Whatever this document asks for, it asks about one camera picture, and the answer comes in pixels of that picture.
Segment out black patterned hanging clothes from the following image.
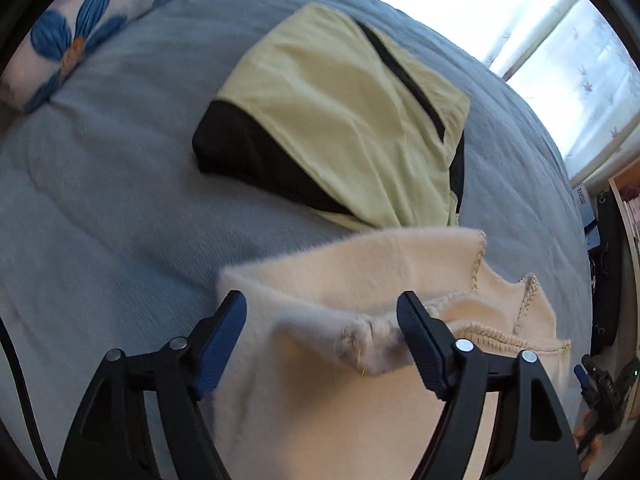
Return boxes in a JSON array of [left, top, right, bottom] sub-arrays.
[[588, 191, 625, 356]]

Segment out person's hand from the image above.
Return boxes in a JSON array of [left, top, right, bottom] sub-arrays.
[[573, 410, 603, 474]]

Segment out blue floral white pillow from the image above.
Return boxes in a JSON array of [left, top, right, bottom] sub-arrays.
[[1, 0, 170, 113]]

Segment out yellow-green folded garment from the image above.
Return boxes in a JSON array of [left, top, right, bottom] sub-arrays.
[[192, 3, 471, 229]]

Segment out wooden bookshelf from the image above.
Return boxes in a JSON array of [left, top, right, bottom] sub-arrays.
[[608, 157, 640, 263]]

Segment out white box with label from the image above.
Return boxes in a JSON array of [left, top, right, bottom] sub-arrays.
[[572, 184, 597, 233]]

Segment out grey plush bed blanket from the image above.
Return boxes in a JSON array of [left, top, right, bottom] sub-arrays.
[[1, 0, 591, 463]]

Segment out cream fuzzy knit cardigan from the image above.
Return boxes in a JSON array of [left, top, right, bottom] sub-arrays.
[[214, 228, 570, 479]]

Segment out white floral curtain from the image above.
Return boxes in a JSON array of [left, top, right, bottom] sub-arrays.
[[484, 0, 639, 183]]

